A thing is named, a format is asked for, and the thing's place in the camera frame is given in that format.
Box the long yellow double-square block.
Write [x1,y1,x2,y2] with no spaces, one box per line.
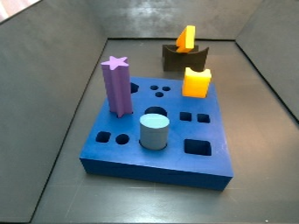
[176,25,195,53]

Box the blue foam shape board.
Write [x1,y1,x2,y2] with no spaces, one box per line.
[79,77,233,191]

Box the light blue cylinder peg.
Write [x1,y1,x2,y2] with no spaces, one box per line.
[139,114,169,150]

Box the yellow notched block peg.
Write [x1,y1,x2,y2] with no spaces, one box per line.
[181,67,211,98]

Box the purple star-shaped peg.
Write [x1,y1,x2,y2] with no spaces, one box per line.
[100,56,133,117]

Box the black curved stand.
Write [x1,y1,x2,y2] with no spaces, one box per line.
[163,45,209,72]

